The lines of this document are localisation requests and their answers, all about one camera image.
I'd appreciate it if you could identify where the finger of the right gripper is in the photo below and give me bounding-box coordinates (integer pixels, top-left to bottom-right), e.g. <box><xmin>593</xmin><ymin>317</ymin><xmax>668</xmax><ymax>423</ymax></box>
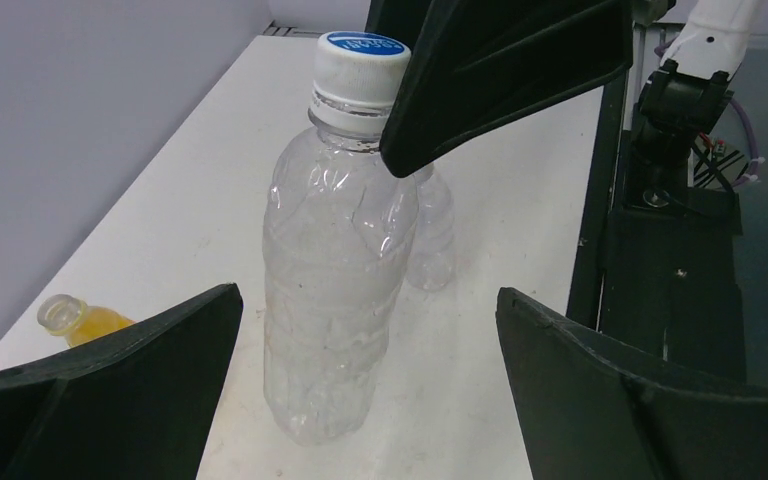
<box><xmin>379</xmin><ymin>0</ymin><xmax>632</xmax><ymax>178</ymax></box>

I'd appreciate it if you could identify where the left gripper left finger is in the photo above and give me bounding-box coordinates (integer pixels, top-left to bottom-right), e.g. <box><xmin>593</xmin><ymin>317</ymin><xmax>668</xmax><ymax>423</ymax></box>
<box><xmin>0</xmin><ymin>283</ymin><xmax>244</xmax><ymax>479</ymax></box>

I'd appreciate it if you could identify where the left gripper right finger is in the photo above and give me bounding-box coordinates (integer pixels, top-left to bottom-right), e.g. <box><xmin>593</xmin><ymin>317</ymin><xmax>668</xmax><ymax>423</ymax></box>
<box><xmin>496</xmin><ymin>287</ymin><xmax>768</xmax><ymax>479</ymax></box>

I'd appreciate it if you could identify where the yellow juice bottle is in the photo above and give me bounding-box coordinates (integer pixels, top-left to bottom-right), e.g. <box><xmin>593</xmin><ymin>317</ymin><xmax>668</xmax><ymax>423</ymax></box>
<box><xmin>37</xmin><ymin>294</ymin><xmax>134</xmax><ymax>347</ymax></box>

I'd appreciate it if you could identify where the tall clear bottle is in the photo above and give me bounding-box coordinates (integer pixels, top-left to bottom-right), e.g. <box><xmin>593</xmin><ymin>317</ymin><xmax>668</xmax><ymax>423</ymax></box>
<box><xmin>262</xmin><ymin>31</ymin><xmax>420</xmax><ymax>446</ymax></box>

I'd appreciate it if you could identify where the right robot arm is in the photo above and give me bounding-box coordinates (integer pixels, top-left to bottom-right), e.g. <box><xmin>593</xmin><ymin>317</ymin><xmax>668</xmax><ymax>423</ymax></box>
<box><xmin>365</xmin><ymin>0</ymin><xmax>759</xmax><ymax>205</ymax></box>

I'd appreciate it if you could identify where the near clear bottle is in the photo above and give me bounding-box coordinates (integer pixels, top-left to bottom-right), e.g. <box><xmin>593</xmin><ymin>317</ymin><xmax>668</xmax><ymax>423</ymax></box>
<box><xmin>406</xmin><ymin>164</ymin><xmax>456</xmax><ymax>292</ymax></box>

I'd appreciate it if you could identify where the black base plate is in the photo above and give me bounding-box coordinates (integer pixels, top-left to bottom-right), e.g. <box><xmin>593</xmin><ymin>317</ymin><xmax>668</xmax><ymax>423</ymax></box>
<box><xmin>566</xmin><ymin>72</ymin><xmax>750</xmax><ymax>382</ymax></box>

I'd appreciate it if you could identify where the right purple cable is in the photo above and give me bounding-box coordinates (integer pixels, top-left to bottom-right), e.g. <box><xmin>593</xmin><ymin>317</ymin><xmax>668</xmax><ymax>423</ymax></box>
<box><xmin>691</xmin><ymin>95</ymin><xmax>766</xmax><ymax>190</ymax></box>

